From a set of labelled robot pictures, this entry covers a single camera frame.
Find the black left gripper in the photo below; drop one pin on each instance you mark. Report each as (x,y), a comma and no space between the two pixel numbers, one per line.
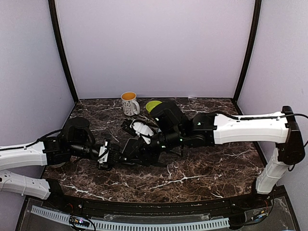
(112,150)

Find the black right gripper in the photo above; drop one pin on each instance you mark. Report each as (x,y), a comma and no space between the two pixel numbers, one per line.
(145,152)

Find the dark green phone case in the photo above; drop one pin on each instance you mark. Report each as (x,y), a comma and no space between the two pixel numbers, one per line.
(132,151)

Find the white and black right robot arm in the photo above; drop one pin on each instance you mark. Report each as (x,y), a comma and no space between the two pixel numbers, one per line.
(216,128)

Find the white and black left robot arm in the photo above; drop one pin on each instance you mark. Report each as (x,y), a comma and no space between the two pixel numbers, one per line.
(54,149)

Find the black phone in black case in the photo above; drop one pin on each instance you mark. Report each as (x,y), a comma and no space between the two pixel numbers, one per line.
(104,166)

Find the lime green plastic bowl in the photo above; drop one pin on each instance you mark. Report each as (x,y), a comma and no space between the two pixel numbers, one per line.
(151,105)

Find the white patterned mug orange inside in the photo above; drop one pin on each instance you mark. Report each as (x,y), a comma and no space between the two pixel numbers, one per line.
(129,103)

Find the small green circuit board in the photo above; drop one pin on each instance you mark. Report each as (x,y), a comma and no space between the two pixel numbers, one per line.
(77,222)

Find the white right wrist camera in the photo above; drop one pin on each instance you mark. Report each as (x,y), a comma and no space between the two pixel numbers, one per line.
(143,130)

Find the black front table rail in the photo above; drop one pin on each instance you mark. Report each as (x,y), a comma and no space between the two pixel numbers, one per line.
(226,207)

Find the white slotted cable duct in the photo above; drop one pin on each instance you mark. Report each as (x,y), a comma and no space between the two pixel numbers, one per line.
(133,223)

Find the black left corner post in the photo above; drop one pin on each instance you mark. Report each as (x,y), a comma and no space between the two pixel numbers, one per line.
(61,51)

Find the black corner post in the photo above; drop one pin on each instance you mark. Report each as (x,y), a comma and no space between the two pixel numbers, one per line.
(249,49)
(61,51)

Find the black right corner post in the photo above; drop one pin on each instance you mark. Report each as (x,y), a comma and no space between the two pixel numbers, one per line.
(249,49)

